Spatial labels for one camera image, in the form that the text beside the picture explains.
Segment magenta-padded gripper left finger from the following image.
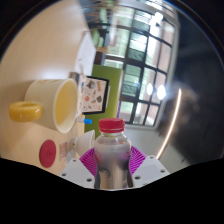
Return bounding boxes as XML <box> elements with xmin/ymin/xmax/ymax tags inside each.
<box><xmin>59</xmin><ymin>148</ymin><xmax>98</xmax><ymax>190</ymax></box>

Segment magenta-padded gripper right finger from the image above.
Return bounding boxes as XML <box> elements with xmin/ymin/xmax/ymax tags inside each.
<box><xmin>127</xmin><ymin>145</ymin><xmax>170</xmax><ymax>189</ymax></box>

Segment red-capped clear drink bottle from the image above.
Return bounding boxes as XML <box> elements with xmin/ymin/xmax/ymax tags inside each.
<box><xmin>93</xmin><ymin>117</ymin><xmax>133</xmax><ymax>191</ymax></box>

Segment flat round red coaster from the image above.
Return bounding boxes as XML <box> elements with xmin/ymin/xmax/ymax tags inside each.
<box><xmin>38</xmin><ymin>139</ymin><xmax>57</xmax><ymax>169</ymax></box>

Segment long curved ceiling light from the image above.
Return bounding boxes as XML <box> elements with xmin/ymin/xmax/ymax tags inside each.
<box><xmin>155</xmin><ymin>88</ymin><xmax>183</xmax><ymax>160</ymax></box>

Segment small blue-capped bottle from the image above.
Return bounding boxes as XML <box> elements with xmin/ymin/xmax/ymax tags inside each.
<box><xmin>77</xmin><ymin>116</ymin><xmax>93</xmax><ymax>125</ymax></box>

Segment black pendant ceiling lamps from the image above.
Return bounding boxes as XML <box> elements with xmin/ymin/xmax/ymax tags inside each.
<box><xmin>144</xmin><ymin>11</ymin><xmax>168</xmax><ymax>101</ymax></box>

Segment black-framed sticker-covered tablet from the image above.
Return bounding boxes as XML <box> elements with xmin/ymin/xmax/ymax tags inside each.
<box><xmin>77</xmin><ymin>75</ymin><xmax>111</xmax><ymax>116</ymax></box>

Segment green upholstered bench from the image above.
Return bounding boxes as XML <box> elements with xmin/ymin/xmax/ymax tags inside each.
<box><xmin>84</xmin><ymin>63</ymin><xmax>124</xmax><ymax>139</ymax></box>

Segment small dark grey device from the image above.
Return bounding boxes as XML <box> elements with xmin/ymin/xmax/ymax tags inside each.
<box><xmin>69</xmin><ymin>71</ymin><xmax>81</xmax><ymax>84</ymax></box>

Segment white paper sheets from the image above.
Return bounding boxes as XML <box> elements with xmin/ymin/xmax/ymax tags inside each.
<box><xmin>74</xmin><ymin>31</ymin><xmax>98</xmax><ymax>78</ymax></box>

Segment wooden chairs with green seats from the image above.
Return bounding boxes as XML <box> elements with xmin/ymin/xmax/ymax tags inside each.
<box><xmin>90</xmin><ymin>8</ymin><xmax>113</xmax><ymax>53</ymax></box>

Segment cream mug with yellow handle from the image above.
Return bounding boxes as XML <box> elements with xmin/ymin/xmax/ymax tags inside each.
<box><xmin>8</xmin><ymin>78</ymin><xmax>80</xmax><ymax>135</ymax></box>

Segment black-framed window wall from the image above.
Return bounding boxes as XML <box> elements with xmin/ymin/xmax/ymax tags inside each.
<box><xmin>79</xmin><ymin>0</ymin><xmax>181</xmax><ymax>126</ymax></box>

